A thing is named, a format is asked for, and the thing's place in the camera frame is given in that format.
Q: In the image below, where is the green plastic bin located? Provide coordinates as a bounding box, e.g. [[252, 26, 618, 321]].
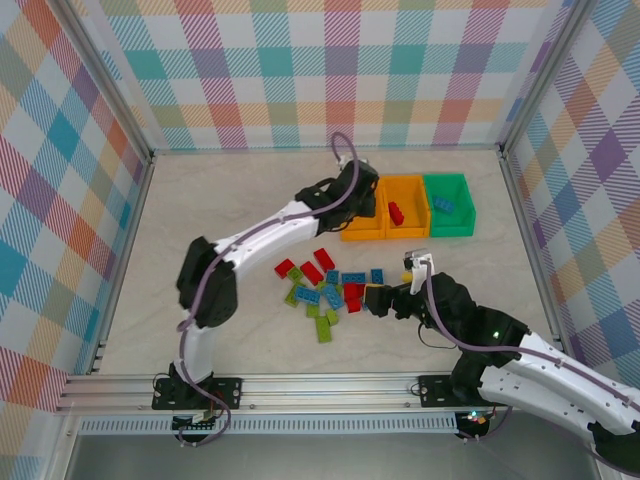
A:
[[422, 172, 477, 238]]

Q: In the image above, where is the slotted grey cable duct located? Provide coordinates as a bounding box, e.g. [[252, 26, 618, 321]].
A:
[[78, 416, 460, 436]]

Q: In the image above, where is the aluminium frame post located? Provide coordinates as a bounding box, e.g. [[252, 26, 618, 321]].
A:
[[58, 0, 155, 161], [498, 0, 587, 154]]

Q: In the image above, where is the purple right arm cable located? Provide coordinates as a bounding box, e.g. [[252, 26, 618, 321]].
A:
[[422, 257, 640, 401]]

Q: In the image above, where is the orange plastic bin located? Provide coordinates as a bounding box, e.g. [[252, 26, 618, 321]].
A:
[[341, 175, 387, 243], [377, 174, 432, 240]]

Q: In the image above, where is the aluminium frame rail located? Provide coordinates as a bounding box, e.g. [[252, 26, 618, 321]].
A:
[[498, 149, 569, 351], [88, 152, 156, 375], [149, 143, 504, 155]]

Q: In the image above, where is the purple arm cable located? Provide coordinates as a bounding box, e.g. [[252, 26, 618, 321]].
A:
[[422, 257, 640, 401], [175, 131, 362, 446]]

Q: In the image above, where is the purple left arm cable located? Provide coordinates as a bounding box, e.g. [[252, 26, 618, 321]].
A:
[[175, 131, 362, 446]]

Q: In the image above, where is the wide aluminium base rail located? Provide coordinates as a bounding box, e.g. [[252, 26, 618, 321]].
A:
[[53, 372, 509, 415]]

